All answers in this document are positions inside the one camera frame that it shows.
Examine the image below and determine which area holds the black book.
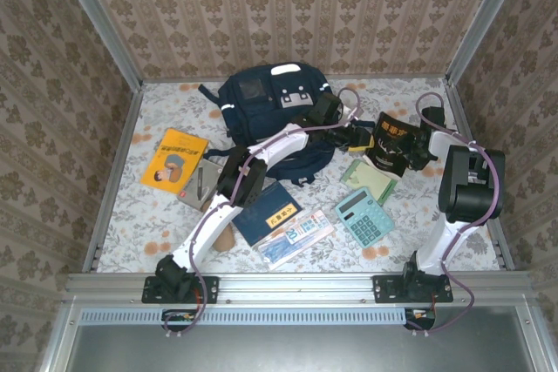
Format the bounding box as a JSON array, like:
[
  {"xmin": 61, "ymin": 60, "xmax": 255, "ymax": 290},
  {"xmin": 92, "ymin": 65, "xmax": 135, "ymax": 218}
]
[{"xmin": 364, "ymin": 111, "xmax": 422, "ymax": 179}]

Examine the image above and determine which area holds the green sticky note pad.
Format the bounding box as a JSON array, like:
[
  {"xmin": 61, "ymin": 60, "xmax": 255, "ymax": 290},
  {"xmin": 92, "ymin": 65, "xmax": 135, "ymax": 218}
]
[{"xmin": 339, "ymin": 159, "xmax": 398, "ymax": 206}]

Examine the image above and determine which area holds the navy blue backpack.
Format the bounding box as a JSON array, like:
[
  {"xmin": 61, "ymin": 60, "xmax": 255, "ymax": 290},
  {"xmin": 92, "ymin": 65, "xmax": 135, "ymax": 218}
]
[{"xmin": 198, "ymin": 61, "xmax": 377, "ymax": 186}]

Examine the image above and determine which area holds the teal calculator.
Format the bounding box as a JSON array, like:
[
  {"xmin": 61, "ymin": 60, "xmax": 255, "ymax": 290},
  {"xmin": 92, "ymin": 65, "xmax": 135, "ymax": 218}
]
[{"xmin": 334, "ymin": 186, "xmax": 396, "ymax": 250}]

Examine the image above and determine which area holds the navy notebook with yellow label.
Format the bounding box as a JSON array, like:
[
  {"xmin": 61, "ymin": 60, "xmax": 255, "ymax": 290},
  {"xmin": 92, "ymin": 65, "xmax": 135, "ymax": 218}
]
[{"xmin": 230, "ymin": 179, "xmax": 304, "ymax": 247}]

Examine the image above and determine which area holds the yellow book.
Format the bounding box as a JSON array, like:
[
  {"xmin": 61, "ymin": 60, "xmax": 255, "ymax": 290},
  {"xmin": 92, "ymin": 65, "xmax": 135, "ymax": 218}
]
[{"xmin": 139, "ymin": 127, "xmax": 210, "ymax": 195}]

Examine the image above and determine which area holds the grey pen box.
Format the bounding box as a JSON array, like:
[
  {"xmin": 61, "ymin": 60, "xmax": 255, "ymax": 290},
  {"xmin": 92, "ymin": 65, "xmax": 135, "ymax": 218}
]
[{"xmin": 176, "ymin": 158, "xmax": 224, "ymax": 212}]

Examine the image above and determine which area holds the brown cork pencil case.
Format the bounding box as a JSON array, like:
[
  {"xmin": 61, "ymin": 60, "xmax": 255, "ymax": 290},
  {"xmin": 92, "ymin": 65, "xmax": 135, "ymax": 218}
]
[{"xmin": 204, "ymin": 196, "xmax": 236, "ymax": 254}]

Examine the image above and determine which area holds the grey metal sheet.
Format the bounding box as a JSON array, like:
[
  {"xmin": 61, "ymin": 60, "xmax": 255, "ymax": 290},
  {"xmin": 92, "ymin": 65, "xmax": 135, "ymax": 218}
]
[{"xmin": 65, "ymin": 306, "xmax": 537, "ymax": 372}]

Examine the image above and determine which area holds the floral patterned table cloth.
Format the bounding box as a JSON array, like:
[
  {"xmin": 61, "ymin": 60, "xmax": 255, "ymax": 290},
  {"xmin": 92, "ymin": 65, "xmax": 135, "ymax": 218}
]
[{"xmin": 96, "ymin": 78, "xmax": 502, "ymax": 275}]

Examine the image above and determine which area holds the aluminium corner post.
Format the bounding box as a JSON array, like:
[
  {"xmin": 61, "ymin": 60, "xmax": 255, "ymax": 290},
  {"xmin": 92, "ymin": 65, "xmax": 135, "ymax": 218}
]
[
  {"xmin": 445, "ymin": 0, "xmax": 532, "ymax": 85},
  {"xmin": 51, "ymin": 0, "xmax": 145, "ymax": 92}
]

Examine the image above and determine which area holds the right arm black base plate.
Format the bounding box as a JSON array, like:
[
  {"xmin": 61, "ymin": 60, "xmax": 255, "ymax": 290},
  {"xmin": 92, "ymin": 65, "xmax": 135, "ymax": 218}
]
[{"xmin": 372, "ymin": 274, "xmax": 454, "ymax": 303}]

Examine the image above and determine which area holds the wide aluminium frame rail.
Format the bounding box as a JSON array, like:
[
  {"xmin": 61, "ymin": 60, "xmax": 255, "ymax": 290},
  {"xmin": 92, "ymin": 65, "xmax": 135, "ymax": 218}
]
[{"xmin": 65, "ymin": 271, "xmax": 535, "ymax": 306}]

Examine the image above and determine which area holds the slotted grey cable duct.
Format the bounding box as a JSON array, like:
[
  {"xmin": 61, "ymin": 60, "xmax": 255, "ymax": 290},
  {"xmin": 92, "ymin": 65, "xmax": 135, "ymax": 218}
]
[{"xmin": 79, "ymin": 307, "xmax": 413, "ymax": 326}]

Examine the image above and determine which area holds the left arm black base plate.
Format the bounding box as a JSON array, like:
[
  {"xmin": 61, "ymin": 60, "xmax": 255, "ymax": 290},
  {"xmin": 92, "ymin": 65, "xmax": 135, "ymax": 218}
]
[{"xmin": 141, "ymin": 275, "xmax": 219, "ymax": 305}]

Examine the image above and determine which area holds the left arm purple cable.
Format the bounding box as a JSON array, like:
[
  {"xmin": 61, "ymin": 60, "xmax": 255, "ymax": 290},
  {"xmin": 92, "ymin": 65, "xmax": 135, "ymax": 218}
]
[{"xmin": 163, "ymin": 87, "xmax": 363, "ymax": 341}]

